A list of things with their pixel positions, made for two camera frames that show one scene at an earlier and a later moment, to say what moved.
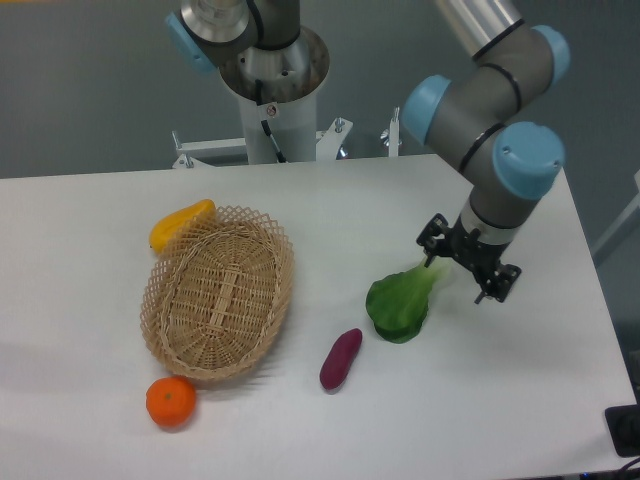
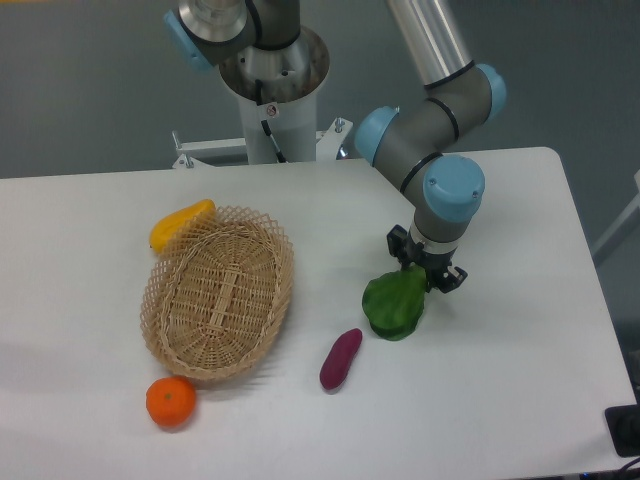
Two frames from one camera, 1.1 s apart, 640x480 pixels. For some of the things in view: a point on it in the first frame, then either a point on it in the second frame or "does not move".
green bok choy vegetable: [398, 303] does not move
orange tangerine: [171, 400] does not move
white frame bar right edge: [632, 208] does not move
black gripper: [480, 257] → [434, 264]
